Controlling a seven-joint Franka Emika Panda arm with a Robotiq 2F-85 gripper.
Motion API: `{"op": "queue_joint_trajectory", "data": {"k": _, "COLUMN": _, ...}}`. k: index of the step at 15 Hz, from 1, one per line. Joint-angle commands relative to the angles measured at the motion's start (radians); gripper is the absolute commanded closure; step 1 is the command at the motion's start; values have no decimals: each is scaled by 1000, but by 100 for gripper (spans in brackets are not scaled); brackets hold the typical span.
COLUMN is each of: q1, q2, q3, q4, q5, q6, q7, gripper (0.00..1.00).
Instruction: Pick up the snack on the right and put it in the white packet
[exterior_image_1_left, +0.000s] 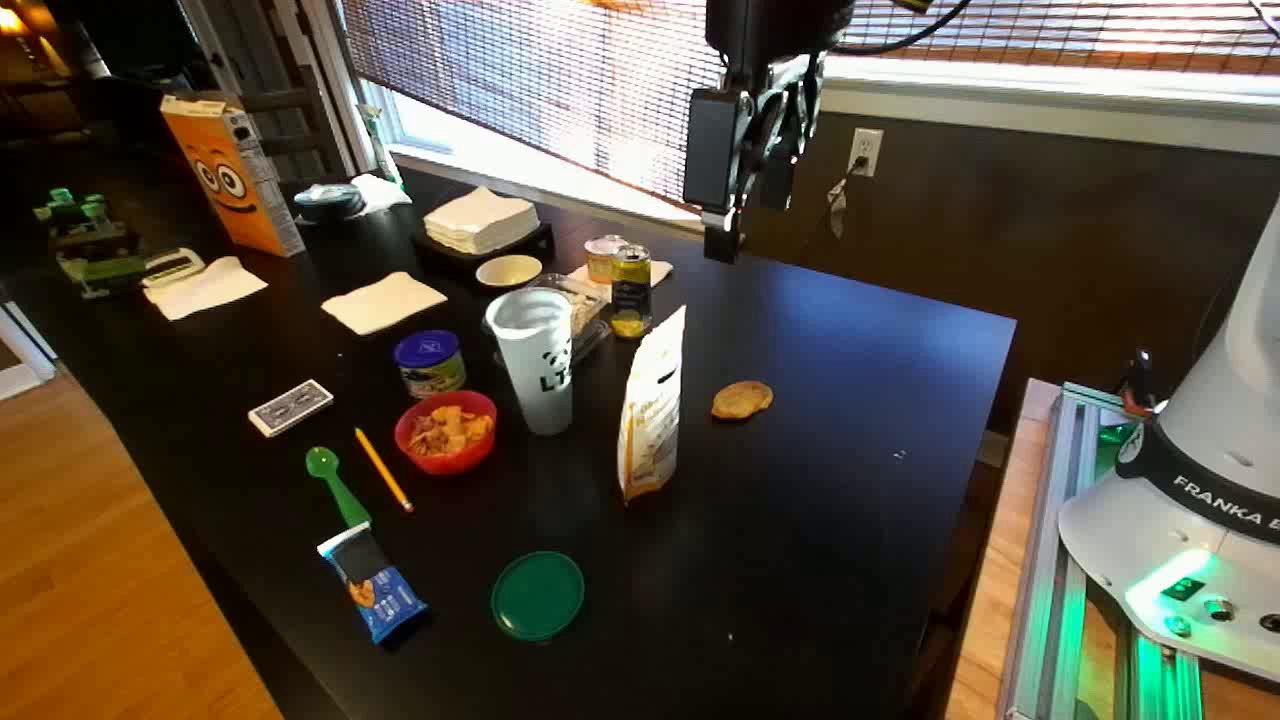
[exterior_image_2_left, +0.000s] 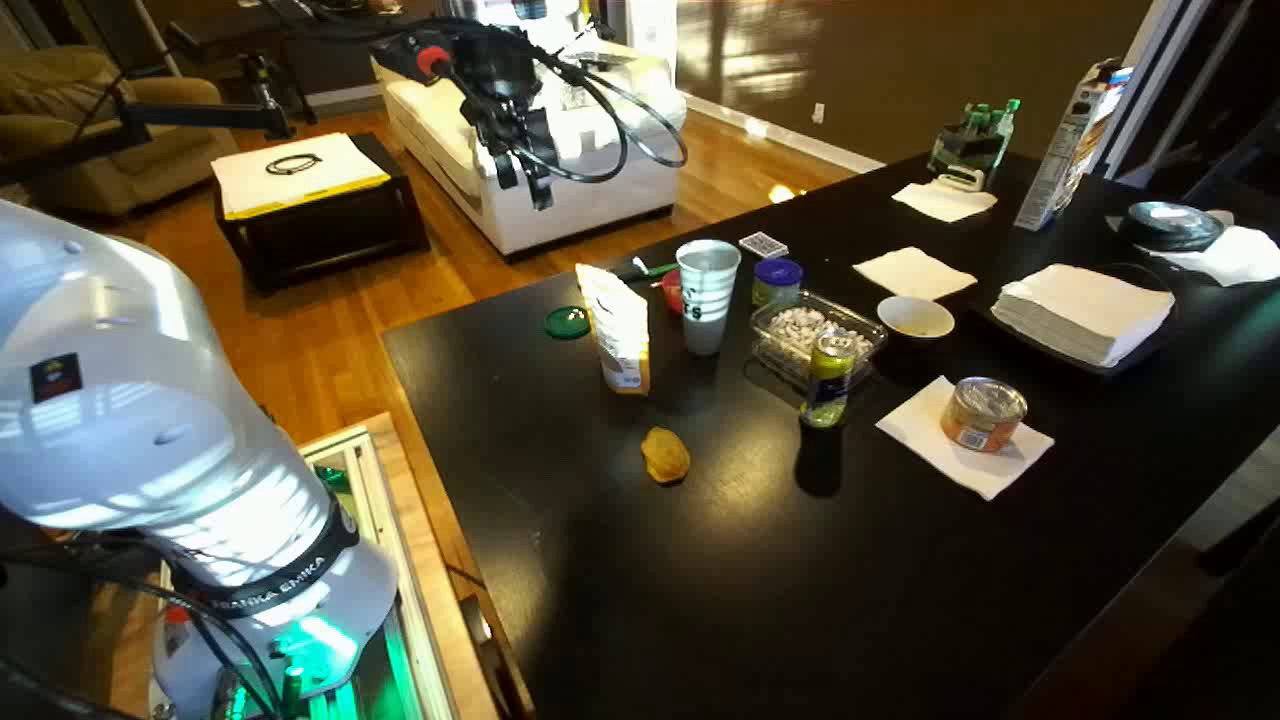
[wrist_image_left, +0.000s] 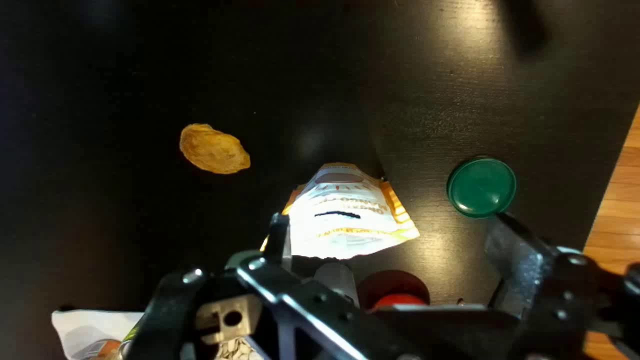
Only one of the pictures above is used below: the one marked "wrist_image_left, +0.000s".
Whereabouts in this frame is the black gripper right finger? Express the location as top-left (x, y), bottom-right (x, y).
top-left (485, 212), bottom-right (640, 360)

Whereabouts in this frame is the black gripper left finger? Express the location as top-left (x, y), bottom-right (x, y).
top-left (127, 212), bottom-right (416, 360)

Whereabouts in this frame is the white snack packet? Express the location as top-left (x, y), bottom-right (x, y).
top-left (281, 160), bottom-right (423, 262)

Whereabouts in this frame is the white crumpled wrapper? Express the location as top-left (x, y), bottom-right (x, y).
top-left (51, 308), bottom-right (146, 360)

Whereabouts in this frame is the white paper cup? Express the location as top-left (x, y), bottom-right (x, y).
top-left (311, 258), bottom-right (365, 308)

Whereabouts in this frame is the green round lid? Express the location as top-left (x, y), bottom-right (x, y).
top-left (445, 155), bottom-right (520, 219)

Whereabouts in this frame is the red bowl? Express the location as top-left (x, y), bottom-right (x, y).
top-left (359, 268), bottom-right (432, 311)

